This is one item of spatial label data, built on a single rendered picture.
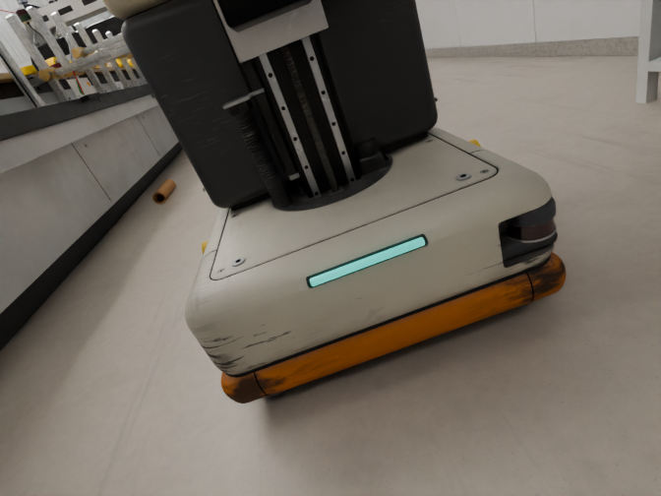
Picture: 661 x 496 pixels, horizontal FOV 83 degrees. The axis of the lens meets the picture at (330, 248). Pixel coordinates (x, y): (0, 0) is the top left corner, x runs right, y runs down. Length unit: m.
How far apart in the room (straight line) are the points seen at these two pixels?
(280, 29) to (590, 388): 0.73
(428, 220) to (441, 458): 0.34
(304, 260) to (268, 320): 0.11
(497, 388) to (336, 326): 0.27
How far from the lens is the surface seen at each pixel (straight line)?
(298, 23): 0.72
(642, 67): 1.70
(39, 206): 2.25
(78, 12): 5.73
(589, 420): 0.66
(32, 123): 2.07
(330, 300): 0.59
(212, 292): 0.62
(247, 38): 0.72
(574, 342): 0.75
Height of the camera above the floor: 0.55
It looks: 28 degrees down
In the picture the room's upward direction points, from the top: 22 degrees counter-clockwise
